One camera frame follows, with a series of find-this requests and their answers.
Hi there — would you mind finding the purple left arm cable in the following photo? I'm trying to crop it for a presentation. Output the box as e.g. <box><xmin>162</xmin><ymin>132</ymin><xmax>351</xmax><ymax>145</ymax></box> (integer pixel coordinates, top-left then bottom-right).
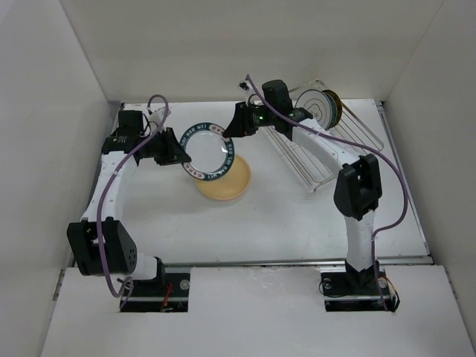
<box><xmin>95</xmin><ymin>94</ymin><xmax>173</xmax><ymax>309</ymax></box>

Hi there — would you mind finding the blue green patterned plate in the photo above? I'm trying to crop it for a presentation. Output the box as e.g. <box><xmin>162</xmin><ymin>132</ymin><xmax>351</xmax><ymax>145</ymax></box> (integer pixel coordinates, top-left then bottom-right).
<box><xmin>324</xmin><ymin>89</ymin><xmax>342</xmax><ymax>129</ymax></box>

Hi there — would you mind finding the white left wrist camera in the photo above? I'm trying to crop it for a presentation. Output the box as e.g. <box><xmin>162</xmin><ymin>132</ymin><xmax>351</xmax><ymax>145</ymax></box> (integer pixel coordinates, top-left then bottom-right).
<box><xmin>148</xmin><ymin>107</ymin><xmax>170</xmax><ymax>128</ymax></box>

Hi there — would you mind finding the dark rim lettered plate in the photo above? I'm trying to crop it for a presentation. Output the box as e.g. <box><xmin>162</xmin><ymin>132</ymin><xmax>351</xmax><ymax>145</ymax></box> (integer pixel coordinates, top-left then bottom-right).
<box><xmin>179</xmin><ymin>122</ymin><xmax>235</xmax><ymax>181</ymax></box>

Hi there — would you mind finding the beige yellow plate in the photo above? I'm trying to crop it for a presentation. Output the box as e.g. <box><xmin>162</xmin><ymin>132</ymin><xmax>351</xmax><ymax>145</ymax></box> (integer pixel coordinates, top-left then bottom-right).
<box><xmin>195</xmin><ymin>155</ymin><xmax>251</xmax><ymax>201</ymax></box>

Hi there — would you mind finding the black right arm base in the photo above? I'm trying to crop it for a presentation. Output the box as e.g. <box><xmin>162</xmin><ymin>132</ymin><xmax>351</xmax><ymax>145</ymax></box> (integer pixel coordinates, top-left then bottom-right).
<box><xmin>318</xmin><ymin>267</ymin><xmax>401</xmax><ymax>312</ymax></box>

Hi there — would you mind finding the yellow patterned plate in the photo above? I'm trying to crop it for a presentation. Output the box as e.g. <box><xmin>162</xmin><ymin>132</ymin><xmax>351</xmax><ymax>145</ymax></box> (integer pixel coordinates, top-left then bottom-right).
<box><xmin>327</xmin><ymin>89</ymin><xmax>343</xmax><ymax>113</ymax></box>

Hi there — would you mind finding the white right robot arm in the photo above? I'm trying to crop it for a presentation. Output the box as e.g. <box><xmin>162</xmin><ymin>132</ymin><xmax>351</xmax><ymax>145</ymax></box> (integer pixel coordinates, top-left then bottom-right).
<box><xmin>224</xmin><ymin>79</ymin><xmax>382</xmax><ymax>293</ymax></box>

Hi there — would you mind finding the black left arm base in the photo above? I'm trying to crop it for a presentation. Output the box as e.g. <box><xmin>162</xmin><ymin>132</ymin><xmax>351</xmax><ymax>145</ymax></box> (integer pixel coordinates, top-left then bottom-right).
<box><xmin>120</xmin><ymin>267</ymin><xmax>191</xmax><ymax>313</ymax></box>

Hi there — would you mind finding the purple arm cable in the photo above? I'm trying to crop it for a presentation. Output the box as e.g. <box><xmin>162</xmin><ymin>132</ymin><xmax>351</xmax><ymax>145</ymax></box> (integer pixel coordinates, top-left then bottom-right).
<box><xmin>95</xmin><ymin>94</ymin><xmax>173</xmax><ymax>309</ymax></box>
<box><xmin>245</xmin><ymin>73</ymin><xmax>410</xmax><ymax>313</ymax></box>

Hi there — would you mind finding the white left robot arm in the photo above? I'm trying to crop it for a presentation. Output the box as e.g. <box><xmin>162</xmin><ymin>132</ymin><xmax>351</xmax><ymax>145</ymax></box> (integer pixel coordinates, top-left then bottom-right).
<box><xmin>67</xmin><ymin>110</ymin><xmax>191</xmax><ymax>295</ymax></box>

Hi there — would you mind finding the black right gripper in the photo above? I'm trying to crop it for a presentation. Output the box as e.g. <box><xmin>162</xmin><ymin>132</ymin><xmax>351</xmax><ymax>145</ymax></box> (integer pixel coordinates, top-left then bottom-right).
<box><xmin>222</xmin><ymin>100</ymin><xmax>276</xmax><ymax>138</ymax></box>

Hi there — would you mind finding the steel wire dish rack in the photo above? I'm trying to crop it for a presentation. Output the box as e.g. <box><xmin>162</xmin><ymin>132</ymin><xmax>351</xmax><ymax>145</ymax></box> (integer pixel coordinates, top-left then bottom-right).
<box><xmin>265</xmin><ymin>80</ymin><xmax>385</xmax><ymax>191</ymax></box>

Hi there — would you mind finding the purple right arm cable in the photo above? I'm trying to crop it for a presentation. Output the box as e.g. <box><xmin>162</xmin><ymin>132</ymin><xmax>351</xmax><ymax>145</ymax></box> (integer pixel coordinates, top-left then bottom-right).
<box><xmin>245</xmin><ymin>73</ymin><xmax>410</xmax><ymax>313</ymax></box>

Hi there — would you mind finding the white green rim plate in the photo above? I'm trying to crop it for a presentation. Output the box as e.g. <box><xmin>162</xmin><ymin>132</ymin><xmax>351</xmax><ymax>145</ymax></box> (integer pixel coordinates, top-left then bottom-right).
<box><xmin>296</xmin><ymin>89</ymin><xmax>332</xmax><ymax>129</ymax></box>

